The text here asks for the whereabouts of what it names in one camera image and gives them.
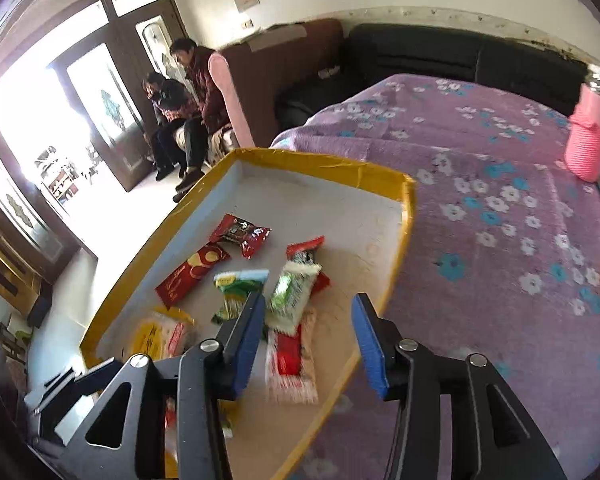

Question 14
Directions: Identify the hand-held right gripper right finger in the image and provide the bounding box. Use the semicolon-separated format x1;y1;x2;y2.
351;292;568;480

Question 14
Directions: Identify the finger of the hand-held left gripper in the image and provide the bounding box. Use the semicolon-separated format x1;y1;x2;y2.
75;358;130;397

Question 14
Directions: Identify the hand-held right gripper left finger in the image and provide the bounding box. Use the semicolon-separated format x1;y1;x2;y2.
55;290;267;480

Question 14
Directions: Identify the red white long snack packet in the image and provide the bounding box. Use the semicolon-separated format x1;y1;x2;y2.
265;310;320;405

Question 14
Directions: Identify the green white snack packet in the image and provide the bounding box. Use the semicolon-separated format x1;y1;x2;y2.
211;269;271;326
266;260;322;336

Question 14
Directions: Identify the yellow round snack packet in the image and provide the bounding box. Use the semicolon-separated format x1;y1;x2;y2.
130;307;198;361

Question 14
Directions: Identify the red snack packet gold circle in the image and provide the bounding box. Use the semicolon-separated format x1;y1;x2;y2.
155;242;231;310

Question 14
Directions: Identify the dark red snack packet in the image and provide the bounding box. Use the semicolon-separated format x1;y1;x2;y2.
209;213;272;260

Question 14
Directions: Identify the yellow cardboard box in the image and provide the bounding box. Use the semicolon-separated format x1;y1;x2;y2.
79;147;417;480

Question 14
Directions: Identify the wooden cabinet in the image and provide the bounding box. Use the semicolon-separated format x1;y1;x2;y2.
0;220;56;328

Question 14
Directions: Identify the dark wooden glass door leaf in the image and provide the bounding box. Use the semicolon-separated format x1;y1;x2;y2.
0;125;98;281
65;50;153;193

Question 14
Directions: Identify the pink cloth on armrest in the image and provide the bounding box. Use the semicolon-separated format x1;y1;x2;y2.
207;51;256;148

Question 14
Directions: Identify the brown sofa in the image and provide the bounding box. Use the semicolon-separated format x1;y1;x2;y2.
220;19;346;148

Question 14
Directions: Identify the pink bottle with steel cap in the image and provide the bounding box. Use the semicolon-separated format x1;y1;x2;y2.
565;72;600;183

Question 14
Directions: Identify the black leather sofa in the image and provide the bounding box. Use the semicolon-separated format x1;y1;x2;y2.
275;22;588;133

